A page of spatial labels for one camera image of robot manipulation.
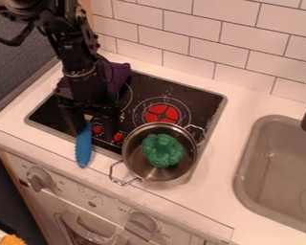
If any silver pot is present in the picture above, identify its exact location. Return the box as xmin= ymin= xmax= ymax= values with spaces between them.
xmin=106 ymin=122 xmax=208 ymax=188

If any toy sink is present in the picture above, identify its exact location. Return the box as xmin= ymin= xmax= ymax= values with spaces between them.
xmin=231 ymin=114 xmax=306 ymax=237

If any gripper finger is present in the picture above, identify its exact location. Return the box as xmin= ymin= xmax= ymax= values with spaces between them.
xmin=100 ymin=112 xmax=121 ymax=144
xmin=56 ymin=106 xmax=84 ymax=137

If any yellow toy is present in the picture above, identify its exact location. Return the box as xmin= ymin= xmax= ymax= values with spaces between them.
xmin=0 ymin=234 xmax=29 ymax=245

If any green toy broccoli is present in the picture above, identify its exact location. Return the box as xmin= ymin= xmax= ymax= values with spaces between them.
xmin=141 ymin=133 xmax=186 ymax=169

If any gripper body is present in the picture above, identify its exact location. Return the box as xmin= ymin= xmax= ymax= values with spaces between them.
xmin=53 ymin=67 xmax=122 ymax=117

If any toy stove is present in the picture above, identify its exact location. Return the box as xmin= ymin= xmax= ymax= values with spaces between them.
xmin=24 ymin=68 xmax=229 ymax=161

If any purple cloth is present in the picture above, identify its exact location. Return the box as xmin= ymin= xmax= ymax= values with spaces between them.
xmin=56 ymin=60 xmax=133 ymax=96

